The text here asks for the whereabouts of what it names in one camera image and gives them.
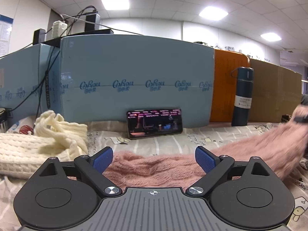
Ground black smartphone with lit screen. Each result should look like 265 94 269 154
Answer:
126 108 183 139

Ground white power adapter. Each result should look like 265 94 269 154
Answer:
52 20 68 39

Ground pink knitted sweater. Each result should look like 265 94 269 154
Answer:
103 105 307 189

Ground patterned bed sheet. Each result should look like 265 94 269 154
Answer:
1 116 307 230

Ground red round object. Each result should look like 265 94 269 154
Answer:
19 125 34 135

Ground small black box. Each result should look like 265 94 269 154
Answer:
32 29 46 45

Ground light blue foam board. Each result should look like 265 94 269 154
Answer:
60 34 215 128

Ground orange cardboard box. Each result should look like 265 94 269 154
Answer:
210 49 250 123

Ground cream knitted sweater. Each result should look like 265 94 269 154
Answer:
1 110 88 179

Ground black cables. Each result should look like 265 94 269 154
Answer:
0 6 145 111

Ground black speaker box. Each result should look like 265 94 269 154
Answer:
85 12 100 32

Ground blue wall poster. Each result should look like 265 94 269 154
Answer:
0 15 14 57

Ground dark blue thermos bottle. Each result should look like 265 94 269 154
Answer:
231 67 254 126

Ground brown cardboard box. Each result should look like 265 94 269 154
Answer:
249 59 302 123

